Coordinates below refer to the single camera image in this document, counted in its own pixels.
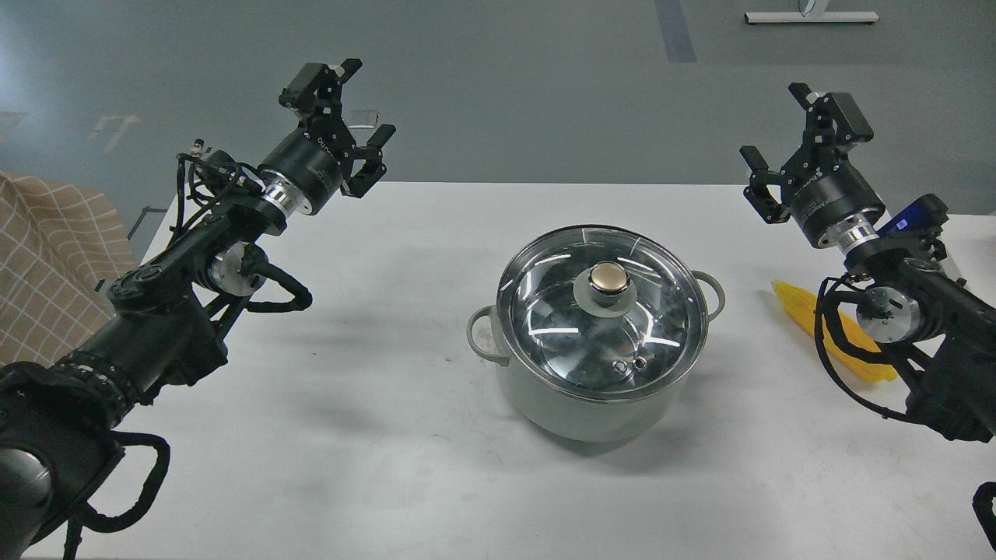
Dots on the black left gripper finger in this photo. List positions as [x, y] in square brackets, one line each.
[315, 94]
[373, 169]

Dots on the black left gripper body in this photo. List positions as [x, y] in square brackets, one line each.
[311, 164]

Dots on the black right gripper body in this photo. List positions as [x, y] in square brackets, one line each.
[829, 189]

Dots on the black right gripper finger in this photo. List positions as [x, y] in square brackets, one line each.
[834, 125]
[758, 191]

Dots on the glass pot lid gold knob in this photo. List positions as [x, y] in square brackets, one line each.
[601, 312]

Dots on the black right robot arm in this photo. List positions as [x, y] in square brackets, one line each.
[894, 304]

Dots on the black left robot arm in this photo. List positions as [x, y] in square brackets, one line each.
[65, 461]

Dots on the yellow toy corn cob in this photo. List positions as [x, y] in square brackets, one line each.
[799, 305]

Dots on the grey steel cooking pot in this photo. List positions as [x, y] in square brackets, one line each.
[571, 417]

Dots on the white stand base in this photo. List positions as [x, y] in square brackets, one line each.
[811, 12]

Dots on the beige checkered cloth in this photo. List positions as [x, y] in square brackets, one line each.
[58, 241]

